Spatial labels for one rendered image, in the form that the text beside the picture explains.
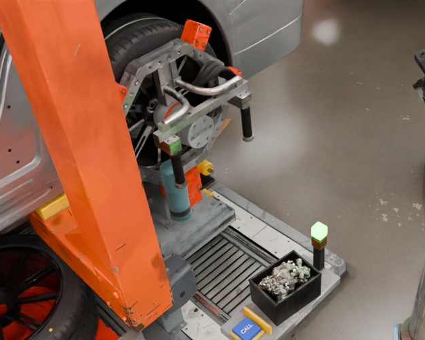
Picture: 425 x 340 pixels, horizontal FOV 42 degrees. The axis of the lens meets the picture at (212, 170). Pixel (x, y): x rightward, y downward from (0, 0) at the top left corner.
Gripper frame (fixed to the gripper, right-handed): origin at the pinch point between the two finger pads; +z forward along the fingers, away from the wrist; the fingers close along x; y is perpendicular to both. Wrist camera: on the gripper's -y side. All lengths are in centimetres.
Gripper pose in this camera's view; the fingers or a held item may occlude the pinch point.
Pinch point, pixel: (419, 86)
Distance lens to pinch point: 212.9
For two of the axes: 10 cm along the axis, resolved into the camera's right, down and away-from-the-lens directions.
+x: 9.3, -3.6, -0.7
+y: 3.5, 9.3, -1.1
